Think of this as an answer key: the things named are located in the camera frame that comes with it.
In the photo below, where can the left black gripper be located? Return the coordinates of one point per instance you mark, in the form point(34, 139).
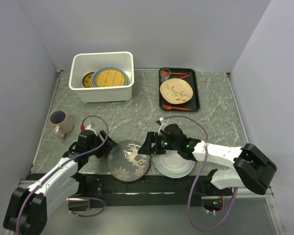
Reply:
point(108, 145)

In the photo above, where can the orange plastic spoon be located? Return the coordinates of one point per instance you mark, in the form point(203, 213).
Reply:
point(178, 73)

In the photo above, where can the pink plastic plate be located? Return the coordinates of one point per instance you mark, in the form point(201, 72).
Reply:
point(126, 78)

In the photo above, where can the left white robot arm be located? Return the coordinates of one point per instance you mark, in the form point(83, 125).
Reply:
point(30, 207)

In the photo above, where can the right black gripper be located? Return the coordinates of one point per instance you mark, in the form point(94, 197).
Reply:
point(152, 137)

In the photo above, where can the orange plastic fork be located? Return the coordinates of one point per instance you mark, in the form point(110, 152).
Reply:
point(167, 107)

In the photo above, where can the olive fluted plate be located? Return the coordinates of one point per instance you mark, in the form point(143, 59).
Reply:
point(110, 77)

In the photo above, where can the cream green leaf plate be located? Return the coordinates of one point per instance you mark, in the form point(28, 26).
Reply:
point(129, 76)

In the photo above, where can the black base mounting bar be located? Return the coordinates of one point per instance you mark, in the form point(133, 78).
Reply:
point(154, 190)

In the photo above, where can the white ribbed deep plate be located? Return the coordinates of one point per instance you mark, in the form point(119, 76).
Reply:
point(171, 155)

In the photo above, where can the dark brown rimmed plate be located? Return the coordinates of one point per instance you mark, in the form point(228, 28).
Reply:
point(125, 163)

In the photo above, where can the clear drinking glass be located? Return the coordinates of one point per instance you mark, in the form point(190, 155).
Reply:
point(164, 77)

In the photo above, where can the aluminium frame rail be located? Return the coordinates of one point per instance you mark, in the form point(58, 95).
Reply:
point(246, 193)

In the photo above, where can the pink ceramic mug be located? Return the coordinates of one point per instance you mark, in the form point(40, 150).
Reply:
point(62, 123)

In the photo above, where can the black serving tray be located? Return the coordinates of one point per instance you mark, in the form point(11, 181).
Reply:
point(194, 103)

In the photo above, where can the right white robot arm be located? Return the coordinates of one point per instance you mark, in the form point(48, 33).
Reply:
point(247, 166)

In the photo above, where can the white bottom plate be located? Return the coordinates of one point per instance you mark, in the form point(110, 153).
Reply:
point(174, 168)

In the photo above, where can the blue plastic plate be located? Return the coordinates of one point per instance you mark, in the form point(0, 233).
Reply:
point(94, 78)

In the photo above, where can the beige bird pattern plate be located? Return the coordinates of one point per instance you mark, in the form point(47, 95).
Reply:
point(176, 91)

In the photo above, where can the yellow patterned small plate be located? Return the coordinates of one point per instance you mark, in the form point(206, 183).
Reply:
point(87, 80)

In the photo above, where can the white plastic bin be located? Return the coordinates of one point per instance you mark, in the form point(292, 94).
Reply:
point(85, 63)

